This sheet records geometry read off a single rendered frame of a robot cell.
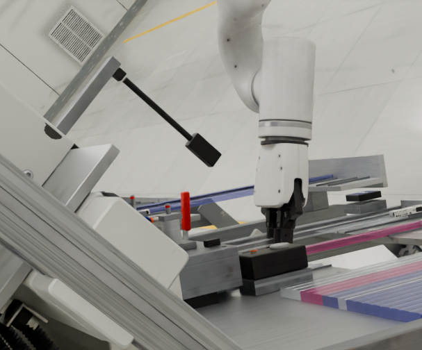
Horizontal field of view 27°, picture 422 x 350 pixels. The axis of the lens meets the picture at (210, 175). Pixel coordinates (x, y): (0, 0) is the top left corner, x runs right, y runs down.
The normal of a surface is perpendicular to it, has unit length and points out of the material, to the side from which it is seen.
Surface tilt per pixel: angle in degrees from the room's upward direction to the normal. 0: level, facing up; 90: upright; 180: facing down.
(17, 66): 90
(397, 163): 0
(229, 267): 90
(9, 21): 90
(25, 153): 90
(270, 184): 33
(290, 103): 72
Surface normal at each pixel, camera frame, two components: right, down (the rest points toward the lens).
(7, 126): 0.45, -0.02
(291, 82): 0.09, -0.04
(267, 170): -0.92, -0.07
